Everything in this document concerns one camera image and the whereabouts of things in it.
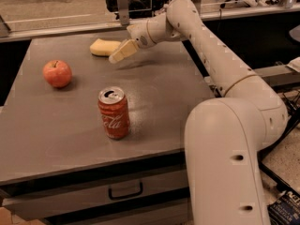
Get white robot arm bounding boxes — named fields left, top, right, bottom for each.
left=110, top=0, right=288, bottom=225

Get blue vinegar box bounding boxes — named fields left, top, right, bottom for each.
left=268, top=190, right=300, bottom=225

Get red coca-cola can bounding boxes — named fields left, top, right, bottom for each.
left=97, top=86, right=130, bottom=140

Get red apple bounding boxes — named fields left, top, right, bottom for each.
left=42, top=60, right=72, bottom=88

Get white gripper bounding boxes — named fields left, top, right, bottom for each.
left=109, top=19, right=156, bottom=64

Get yellow sponge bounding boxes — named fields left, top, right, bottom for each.
left=90, top=38, right=121, bottom=56

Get black tripod legs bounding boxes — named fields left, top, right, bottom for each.
left=259, top=109, right=300, bottom=196

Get black drawer handle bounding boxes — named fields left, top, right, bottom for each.
left=108, top=181, right=143, bottom=201

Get grey cabinet with drawers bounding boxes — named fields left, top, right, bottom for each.
left=0, top=35, right=211, bottom=225

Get metal railing frame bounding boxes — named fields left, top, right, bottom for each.
left=0, top=0, right=300, bottom=41

